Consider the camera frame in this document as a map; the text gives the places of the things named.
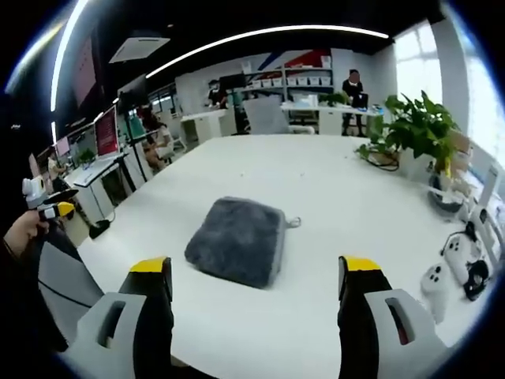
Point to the black tripod stand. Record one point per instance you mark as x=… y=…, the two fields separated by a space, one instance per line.
x=132 y=134

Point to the black laptop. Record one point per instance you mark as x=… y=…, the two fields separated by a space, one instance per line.
x=360 y=101

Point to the small green desk plant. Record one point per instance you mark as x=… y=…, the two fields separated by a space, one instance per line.
x=333 y=98
x=86 y=157

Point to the white upright stand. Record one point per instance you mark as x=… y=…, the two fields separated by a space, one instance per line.
x=489 y=205

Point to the black object on floor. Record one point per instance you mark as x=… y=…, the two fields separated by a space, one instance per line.
x=99 y=229

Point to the white bowl with clutter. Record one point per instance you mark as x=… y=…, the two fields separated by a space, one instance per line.
x=447 y=195

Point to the green leafy potted plant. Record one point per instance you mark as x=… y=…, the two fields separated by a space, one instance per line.
x=418 y=124

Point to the ceiling air conditioner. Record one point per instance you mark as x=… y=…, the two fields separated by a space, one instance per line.
x=138 y=49

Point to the long ceiling light strip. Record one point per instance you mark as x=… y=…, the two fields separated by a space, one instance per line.
x=268 y=37
x=65 y=51

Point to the shelf with white bins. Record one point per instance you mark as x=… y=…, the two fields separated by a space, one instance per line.
x=304 y=81

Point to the white handheld controller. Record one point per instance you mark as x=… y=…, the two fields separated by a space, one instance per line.
x=459 y=254
x=435 y=288

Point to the grey fluffy towel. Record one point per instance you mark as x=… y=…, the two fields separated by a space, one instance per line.
x=236 y=241

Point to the black monitor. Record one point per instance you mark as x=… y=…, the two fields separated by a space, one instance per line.
x=233 y=83

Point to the white plant pot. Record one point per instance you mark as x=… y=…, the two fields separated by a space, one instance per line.
x=414 y=166

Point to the monitor with red screen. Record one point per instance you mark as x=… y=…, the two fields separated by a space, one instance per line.
x=106 y=132

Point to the white office desk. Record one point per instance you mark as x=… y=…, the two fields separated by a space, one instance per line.
x=203 y=124
x=331 y=112
x=98 y=169

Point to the person's left hand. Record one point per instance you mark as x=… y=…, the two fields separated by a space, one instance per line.
x=23 y=233

